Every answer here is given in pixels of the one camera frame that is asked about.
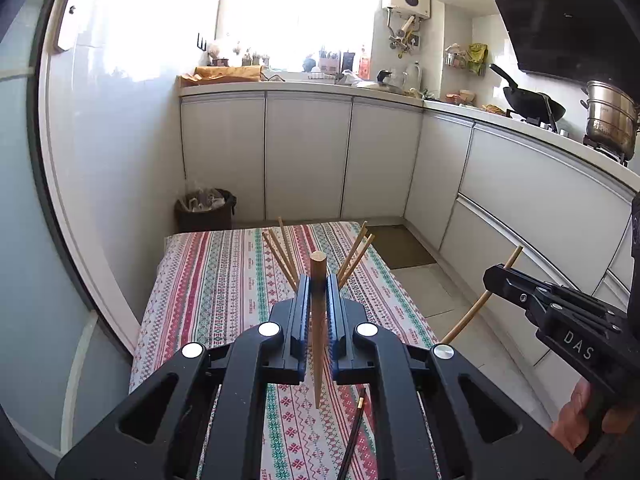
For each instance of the person right hand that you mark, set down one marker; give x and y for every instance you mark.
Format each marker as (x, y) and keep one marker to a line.
(572, 426)

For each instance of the black chopstick gold band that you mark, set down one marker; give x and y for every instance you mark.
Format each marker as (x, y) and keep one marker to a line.
(353, 435)

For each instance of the white electric kettle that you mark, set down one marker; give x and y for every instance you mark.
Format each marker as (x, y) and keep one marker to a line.
(413, 77)

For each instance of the red bottle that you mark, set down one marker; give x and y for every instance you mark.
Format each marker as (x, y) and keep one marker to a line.
(364, 63)

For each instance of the wooden chopstick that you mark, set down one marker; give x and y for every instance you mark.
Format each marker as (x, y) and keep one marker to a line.
(355, 261)
(317, 267)
(345, 265)
(479, 303)
(280, 257)
(288, 250)

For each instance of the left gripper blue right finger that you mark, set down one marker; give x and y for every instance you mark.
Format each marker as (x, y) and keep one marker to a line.
(435, 415)

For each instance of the black wok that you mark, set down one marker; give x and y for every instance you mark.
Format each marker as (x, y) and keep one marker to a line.
(530, 105)

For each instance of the wooden chopstick in holder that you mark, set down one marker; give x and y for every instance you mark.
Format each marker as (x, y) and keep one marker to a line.
(345, 265)
(288, 250)

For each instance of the black trash bin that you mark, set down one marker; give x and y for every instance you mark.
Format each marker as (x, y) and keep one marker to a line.
(205, 209)

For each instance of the black range hood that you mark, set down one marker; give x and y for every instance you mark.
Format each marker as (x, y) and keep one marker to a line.
(577, 40)

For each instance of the window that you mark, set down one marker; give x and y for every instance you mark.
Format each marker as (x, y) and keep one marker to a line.
(289, 31)

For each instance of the stainless steel steamer pot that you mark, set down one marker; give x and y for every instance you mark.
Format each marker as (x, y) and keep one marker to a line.
(613, 119)

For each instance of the pink perforated utensil holder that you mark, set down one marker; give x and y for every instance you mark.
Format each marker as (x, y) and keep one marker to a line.
(323, 289)

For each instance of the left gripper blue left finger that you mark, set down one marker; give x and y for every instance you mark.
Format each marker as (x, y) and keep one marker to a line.
(201, 414)

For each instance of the brown floor mat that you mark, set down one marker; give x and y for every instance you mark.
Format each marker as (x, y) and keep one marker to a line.
(398, 248)

